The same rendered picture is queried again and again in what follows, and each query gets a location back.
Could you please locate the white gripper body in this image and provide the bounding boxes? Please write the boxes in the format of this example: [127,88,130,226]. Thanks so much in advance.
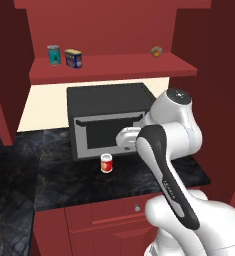
[116,126,141,146]

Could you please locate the red cabinet shelf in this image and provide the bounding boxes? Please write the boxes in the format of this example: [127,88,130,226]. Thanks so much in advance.
[28,52,199,86]

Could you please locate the red cabinet door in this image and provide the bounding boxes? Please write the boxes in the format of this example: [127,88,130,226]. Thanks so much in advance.
[0,0,36,147]
[169,0,235,205]

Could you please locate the red and white can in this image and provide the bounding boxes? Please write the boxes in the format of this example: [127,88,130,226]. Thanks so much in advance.
[100,153,114,174]

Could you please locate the black and grey microwave oven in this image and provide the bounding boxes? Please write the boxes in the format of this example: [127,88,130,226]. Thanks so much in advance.
[66,82,157,162]

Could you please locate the red drawer front with knob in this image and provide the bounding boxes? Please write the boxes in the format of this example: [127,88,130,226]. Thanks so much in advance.
[121,192,167,218]

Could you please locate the small tan and grey object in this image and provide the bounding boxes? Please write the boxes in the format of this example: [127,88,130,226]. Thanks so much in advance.
[150,45,164,59]

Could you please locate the blue and yellow can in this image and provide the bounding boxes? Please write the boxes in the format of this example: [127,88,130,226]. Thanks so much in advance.
[64,48,83,70]

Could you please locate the teal can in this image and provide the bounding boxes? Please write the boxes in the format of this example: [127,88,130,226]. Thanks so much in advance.
[46,44,62,67]

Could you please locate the red lower cupboard door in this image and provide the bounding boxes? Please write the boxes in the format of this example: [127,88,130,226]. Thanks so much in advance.
[68,218,158,256]

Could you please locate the dark microwave door handle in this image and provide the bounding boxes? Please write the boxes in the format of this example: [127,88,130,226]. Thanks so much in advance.
[75,112,147,128]

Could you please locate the red open wall cabinet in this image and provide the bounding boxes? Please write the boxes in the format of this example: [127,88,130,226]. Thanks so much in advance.
[12,0,213,86]

